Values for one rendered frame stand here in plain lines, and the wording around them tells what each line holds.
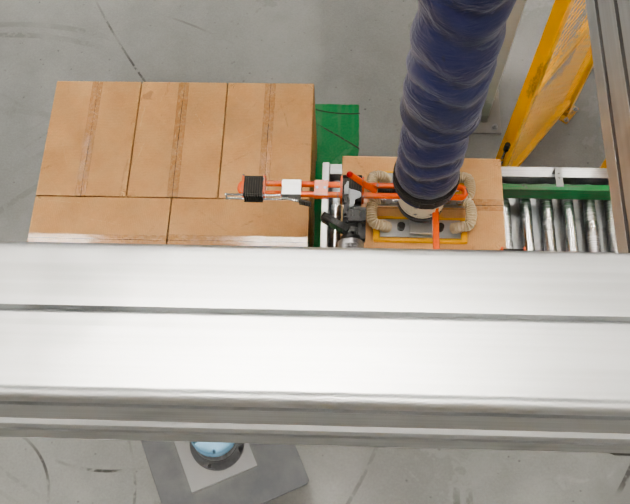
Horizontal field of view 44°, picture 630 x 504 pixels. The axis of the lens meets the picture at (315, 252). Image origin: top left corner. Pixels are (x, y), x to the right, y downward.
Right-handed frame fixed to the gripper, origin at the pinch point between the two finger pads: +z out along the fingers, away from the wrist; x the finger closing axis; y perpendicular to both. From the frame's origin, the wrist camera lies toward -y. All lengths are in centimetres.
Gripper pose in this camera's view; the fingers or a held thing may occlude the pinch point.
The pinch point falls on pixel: (345, 189)
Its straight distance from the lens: 280.3
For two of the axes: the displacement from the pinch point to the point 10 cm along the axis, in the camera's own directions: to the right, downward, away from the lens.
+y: 10.0, 0.2, -0.5
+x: -0.4, -3.8, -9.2
